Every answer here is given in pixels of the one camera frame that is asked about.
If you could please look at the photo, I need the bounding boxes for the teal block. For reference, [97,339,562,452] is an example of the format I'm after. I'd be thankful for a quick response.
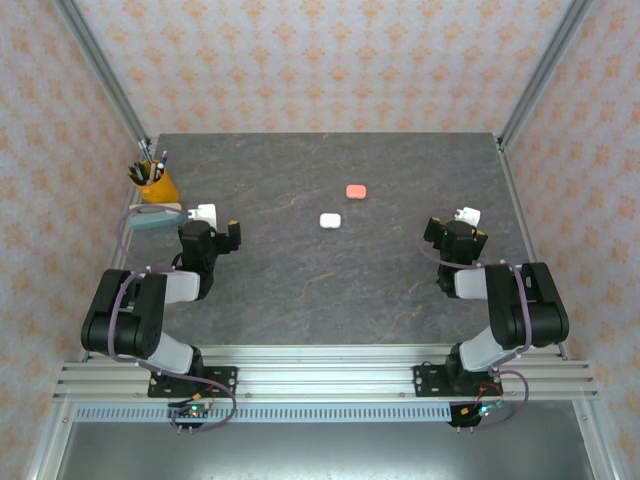
[129,209,187,233]

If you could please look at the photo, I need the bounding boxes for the yellow pen holder cup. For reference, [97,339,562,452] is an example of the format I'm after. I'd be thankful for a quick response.
[131,159,180,205]

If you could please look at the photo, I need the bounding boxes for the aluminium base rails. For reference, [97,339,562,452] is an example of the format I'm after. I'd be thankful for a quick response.
[52,343,600,401]

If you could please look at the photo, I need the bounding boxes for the small electronics board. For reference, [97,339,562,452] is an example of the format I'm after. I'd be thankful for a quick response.
[462,399,506,421]
[169,402,211,424]

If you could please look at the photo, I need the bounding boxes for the grey metal panel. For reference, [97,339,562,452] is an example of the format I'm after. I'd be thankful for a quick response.
[29,419,626,480]

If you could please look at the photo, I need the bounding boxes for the aluminium side rail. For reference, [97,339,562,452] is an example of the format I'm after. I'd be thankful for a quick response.
[495,137,571,361]
[77,139,160,362]

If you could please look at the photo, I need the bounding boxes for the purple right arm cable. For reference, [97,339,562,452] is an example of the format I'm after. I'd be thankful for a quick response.
[415,209,529,434]

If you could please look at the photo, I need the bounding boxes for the aluminium frame post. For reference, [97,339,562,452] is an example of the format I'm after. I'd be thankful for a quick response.
[498,0,595,147]
[52,0,152,147]

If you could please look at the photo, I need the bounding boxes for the grey slotted cable duct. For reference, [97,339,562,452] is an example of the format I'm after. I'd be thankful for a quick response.
[73,404,454,425]

